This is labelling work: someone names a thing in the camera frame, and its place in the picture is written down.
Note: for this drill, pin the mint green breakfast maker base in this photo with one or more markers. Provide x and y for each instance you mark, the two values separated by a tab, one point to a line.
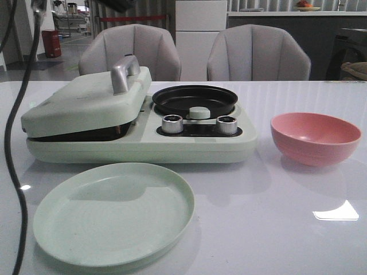
143	143

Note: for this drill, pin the left silver control knob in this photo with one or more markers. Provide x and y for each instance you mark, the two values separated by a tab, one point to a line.
172	124

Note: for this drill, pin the pink plastic bowl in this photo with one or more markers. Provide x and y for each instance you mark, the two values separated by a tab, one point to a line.
314	139

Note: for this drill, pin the white cabinet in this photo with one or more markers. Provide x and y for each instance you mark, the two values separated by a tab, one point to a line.
197	24

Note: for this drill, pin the fruit plate on counter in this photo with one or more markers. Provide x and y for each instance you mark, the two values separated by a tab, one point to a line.
304	5

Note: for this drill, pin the right silver control knob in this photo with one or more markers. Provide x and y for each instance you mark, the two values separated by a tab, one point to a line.
226	125

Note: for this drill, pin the right grey upholstered chair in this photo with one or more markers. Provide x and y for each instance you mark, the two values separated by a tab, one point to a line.
257	53

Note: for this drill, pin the grey upholstered chair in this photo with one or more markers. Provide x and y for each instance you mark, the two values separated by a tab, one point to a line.
152	46
257	53

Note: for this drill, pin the silver control knob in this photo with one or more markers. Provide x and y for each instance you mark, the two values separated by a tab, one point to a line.
226	125
172	124

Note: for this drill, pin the left grey upholstered chair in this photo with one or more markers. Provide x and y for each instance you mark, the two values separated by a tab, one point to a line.
152	46

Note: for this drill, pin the grey counter with white top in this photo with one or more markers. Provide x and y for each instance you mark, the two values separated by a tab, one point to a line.
314	31

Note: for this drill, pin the dark appliance at right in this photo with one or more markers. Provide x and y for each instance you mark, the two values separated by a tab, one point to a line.
349	46

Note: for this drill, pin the mint green round plate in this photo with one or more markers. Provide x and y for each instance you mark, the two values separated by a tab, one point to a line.
124	214

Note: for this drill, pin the black round frying pan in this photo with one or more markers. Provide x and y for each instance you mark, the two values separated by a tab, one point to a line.
178	100

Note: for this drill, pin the red bin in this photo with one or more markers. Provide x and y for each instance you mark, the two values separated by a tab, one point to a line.
51	43

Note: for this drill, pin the breakfast maker hinged lid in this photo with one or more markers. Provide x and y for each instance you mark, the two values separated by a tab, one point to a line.
92	107

